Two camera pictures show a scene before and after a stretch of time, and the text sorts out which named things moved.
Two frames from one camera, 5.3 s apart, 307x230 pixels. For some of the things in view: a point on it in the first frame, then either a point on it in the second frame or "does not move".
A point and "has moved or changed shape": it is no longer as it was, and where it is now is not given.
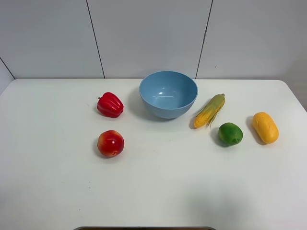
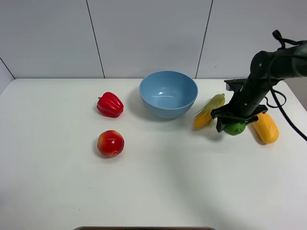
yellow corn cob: [205, 116] does not move
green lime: [230, 134] has moved or changed shape
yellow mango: [265, 127] does not move
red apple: [110, 143] does not move
